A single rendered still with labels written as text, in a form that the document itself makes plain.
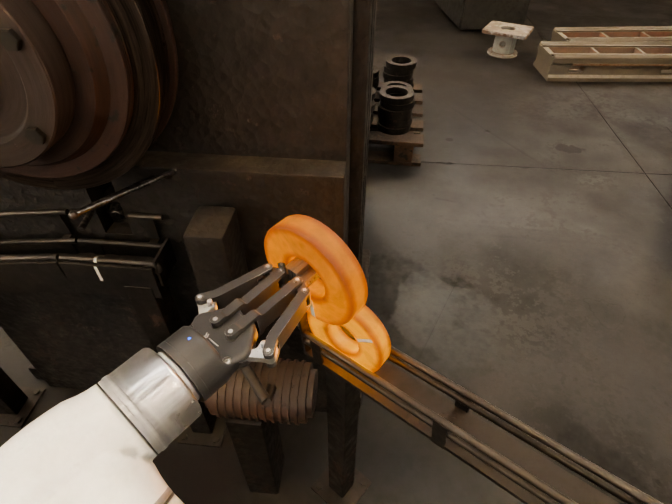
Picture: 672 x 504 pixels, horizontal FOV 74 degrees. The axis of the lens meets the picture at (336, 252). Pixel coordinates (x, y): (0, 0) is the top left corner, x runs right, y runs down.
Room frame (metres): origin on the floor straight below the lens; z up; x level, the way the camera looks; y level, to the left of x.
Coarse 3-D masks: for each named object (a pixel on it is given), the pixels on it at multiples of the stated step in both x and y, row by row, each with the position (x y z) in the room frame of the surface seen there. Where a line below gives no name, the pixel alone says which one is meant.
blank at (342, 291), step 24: (288, 216) 0.44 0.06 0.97; (264, 240) 0.44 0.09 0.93; (288, 240) 0.40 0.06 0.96; (312, 240) 0.38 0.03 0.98; (336, 240) 0.38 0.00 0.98; (312, 264) 0.38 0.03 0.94; (336, 264) 0.36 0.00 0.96; (312, 288) 0.40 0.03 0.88; (336, 288) 0.35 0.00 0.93; (360, 288) 0.35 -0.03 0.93; (312, 312) 0.39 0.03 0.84; (336, 312) 0.36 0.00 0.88
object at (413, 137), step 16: (384, 64) 2.79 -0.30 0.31; (400, 64) 2.70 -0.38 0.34; (384, 80) 2.76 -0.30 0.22; (400, 80) 2.68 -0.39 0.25; (384, 96) 2.24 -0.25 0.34; (400, 96) 2.24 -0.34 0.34; (416, 96) 2.70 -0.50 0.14; (384, 112) 2.23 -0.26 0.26; (400, 112) 2.20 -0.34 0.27; (416, 112) 2.48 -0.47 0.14; (384, 128) 2.22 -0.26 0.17; (400, 128) 2.21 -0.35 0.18; (416, 128) 2.28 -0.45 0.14; (400, 144) 2.13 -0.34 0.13; (416, 144) 2.11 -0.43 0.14; (368, 160) 2.15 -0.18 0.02; (384, 160) 2.14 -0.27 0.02; (400, 160) 2.13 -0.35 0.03; (416, 160) 2.14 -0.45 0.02
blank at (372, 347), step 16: (352, 320) 0.43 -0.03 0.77; (368, 320) 0.43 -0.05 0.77; (320, 336) 0.47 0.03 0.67; (336, 336) 0.47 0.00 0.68; (368, 336) 0.41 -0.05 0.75; (384, 336) 0.42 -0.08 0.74; (352, 352) 0.43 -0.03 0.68; (368, 352) 0.41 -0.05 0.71; (384, 352) 0.41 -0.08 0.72; (368, 368) 0.41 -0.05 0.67
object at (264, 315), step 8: (296, 280) 0.36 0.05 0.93; (288, 288) 0.35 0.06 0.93; (296, 288) 0.35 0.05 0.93; (272, 296) 0.34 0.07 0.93; (280, 296) 0.34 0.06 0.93; (288, 296) 0.34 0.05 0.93; (264, 304) 0.33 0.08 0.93; (272, 304) 0.33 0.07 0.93; (280, 304) 0.33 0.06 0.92; (288, 304) 0.34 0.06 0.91; (248, 312) 0.31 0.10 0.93; (256, 312) 0.31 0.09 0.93; (264, 312) 0.31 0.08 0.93; (272, 312) 0.32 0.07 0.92; (280, 312) 0.33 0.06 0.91; (240, 320) 0.30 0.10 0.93; (248, 320) 0.30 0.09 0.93; (256, 320) 0.30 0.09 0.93; (264, 320) 0.31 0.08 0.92; (272, 320) 0.32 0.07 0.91; (232, 328) 0.29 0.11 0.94; (240, 328) 0.29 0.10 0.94; (264, 328) 0.31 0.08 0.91; (232, 336) 0.28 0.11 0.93
